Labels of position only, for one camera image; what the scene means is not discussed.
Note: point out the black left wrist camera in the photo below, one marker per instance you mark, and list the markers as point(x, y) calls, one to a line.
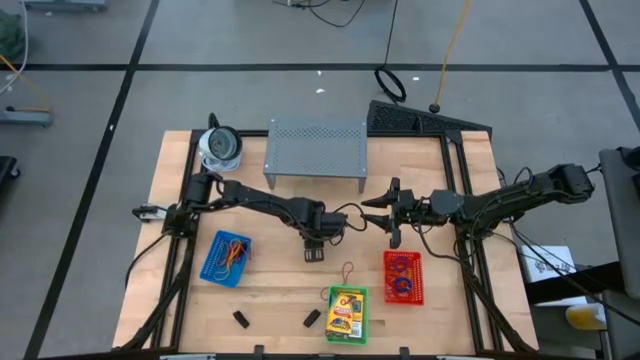
point(314, 252)

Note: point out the red rubber band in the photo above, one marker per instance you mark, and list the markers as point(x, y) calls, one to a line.
point(243, 248)
point(321, 295)
point(347, 262)

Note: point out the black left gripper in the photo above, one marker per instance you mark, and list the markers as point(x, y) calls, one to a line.
point(312, 220)

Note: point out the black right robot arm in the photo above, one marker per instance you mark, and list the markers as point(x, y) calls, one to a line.
point(505, 197)

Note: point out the green plastic basket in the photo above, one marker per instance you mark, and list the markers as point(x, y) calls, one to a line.
point(350, 343)

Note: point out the grey floor stand base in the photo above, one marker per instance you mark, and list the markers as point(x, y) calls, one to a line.
point(25, 118)
point(65, 5)

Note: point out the metal table in background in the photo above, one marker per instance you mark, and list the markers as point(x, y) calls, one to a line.
point(315, 150)

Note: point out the grey side table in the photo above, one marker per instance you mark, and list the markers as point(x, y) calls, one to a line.
point(620, 225)

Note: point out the silver aluminium bar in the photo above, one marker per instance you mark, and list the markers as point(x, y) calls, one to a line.
point(187, 357)
point(465, 357)

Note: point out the blue plastic basket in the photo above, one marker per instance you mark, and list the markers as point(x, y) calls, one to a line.
point(210, 270)

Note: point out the red plastic basket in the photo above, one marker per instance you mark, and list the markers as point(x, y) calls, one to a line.
point(387, 295)

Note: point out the black metal beam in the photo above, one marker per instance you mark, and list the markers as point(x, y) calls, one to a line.
point(575, 285)

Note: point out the orange rubber band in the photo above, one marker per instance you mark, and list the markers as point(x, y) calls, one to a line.
point(234, 257)

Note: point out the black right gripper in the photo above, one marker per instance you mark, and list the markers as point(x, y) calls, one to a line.
point(410, 207)

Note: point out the black aluminium rig frame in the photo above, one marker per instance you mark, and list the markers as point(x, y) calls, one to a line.
point(252, 133)

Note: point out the black perforated metal panel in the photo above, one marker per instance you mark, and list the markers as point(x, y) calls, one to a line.
point(410, 120)

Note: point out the white printed cardboard box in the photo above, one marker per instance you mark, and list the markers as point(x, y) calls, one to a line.
point(550, 260)

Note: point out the yellow rubber band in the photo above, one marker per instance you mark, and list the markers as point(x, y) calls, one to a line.
point(222, 274)

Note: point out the dark green bag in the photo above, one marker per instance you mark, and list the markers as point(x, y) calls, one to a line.
point(10, 35)

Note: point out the yellow plastic container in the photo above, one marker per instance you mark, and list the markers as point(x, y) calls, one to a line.
point(585, 317)

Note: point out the black table edge clamp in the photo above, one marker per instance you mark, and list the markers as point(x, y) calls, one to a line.
point(259, 351)
point(404, 352)

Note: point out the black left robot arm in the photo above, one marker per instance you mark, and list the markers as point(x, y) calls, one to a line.
point(260, 200)

